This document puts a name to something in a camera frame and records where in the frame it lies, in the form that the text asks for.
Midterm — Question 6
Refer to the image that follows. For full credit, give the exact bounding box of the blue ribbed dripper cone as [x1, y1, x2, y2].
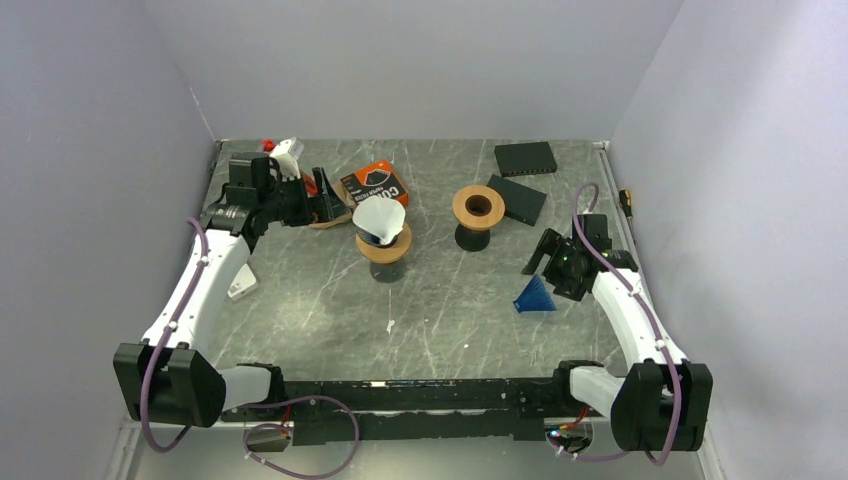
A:
[513, 275, 557, 313]

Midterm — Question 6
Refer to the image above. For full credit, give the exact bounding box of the white paper coffee filter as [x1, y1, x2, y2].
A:
[352, 196, 406, 248]

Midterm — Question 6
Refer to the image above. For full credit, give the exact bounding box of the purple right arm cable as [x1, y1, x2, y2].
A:
[546, 182, 684, 467]

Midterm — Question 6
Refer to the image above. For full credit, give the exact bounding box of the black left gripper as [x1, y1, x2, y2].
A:
[259, 167, 349, 227]

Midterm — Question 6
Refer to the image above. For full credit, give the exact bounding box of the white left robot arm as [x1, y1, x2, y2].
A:
[113, 152, 345, 427]

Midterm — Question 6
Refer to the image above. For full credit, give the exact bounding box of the wooden dripper ring holder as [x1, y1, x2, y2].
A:
[355, 223, 412, 265]

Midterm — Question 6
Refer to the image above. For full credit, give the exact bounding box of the orange coffee filter box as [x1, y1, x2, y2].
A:
[341, 159, 409, 207]

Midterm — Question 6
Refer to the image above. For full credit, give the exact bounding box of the red and black cup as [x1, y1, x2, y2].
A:
[454, 224, 491, 252]

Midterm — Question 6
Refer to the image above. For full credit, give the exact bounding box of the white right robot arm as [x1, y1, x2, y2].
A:
[522, 214, 713, 453]

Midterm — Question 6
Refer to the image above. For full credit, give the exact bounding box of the black rectangular box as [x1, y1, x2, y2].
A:
[487, 175, 547, 226]
[494, 141, 558, 177]

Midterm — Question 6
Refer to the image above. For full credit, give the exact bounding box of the brown paper filter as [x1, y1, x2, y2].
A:
[310, 181, 356, 230]

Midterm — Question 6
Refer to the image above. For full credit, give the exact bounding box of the red handled adjustable wrench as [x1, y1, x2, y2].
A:
[300, 170, 318, 197]

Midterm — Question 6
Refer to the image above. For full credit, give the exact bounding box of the yellow black screwdriver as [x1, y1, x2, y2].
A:
[618, 189, 633, 221]

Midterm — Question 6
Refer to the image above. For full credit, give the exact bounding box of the white square box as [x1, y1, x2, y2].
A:
[227, 263, 259, 302]

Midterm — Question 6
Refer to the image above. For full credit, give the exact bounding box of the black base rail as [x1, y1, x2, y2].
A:
[221, 374, 587, 446]

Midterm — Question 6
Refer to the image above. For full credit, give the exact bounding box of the glass carafe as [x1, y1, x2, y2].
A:
[369, 260, 406, 283]

